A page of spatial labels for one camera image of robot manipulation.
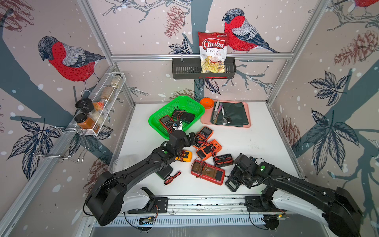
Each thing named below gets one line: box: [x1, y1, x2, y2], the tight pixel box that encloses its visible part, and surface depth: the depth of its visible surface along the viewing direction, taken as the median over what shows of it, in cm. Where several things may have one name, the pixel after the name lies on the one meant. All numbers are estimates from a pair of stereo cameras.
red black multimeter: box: [158, 114, 174, 134], surface depth 106 cm
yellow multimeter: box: [174, 150, 193, 163], surface depth 89 cm
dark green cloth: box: [210, 101, 250, 127], surface depth 116 cm
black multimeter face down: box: [171, 106, 195, 123], surface depth 110 cm
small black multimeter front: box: [225, 176, 242, 193], surface depth 79 cm
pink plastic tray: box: [200, 99, 252, 128], surface depth 113 cm
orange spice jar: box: [74, 112, 96, 130], surface depth 61 cm
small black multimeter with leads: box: [212, 153, 234, 168], surface depth 87 cm
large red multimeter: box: [190, 159, 226, 186], surface depth 83 cm
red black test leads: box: [163, 170, 183, 186], surface depth 83 cm
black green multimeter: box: [155, 165, 174, 180], surface depth 83 cm
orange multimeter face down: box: [195, 139, 223, 161], surface depth 90 cm
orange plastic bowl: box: [199, 97, 215, 109], surface depth 117 cm
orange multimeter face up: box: [192, 125, 214, 150], surface depth 97 cm
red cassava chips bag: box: [198, 31, 228, 74], surface depth 85 cm
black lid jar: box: [75, 98, 95, 114], surface depth 63 cm
